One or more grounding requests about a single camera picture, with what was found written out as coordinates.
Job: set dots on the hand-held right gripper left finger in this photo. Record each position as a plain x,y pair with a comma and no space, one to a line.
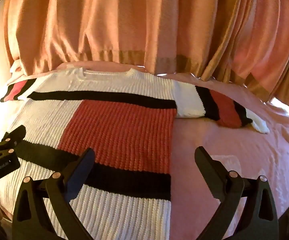
76,180

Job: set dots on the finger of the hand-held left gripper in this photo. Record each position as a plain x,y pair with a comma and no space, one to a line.
15,133

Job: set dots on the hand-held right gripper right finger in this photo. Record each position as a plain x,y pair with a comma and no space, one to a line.
208,166

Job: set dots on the white red black knit sweater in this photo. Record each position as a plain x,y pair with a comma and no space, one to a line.
122,120

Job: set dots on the pink bed blanket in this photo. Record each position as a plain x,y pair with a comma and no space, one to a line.
222,135

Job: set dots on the white cloth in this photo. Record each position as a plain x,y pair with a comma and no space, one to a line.
16,70

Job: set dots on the orange curtain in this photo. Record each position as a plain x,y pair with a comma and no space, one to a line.
134,20

